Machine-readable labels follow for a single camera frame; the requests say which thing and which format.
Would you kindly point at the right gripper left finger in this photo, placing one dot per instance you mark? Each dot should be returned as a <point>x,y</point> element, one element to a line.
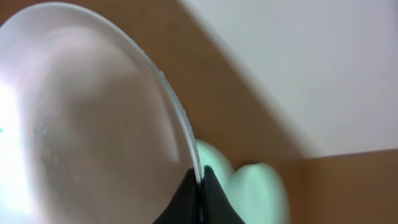
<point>183,207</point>

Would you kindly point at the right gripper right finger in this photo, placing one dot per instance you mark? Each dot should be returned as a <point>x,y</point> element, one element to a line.
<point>215,204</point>

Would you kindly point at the mint plate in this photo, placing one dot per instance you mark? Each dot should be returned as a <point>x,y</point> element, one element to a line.
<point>254,192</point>

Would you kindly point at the white plate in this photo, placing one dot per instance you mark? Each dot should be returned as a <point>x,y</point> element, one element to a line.
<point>91,130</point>

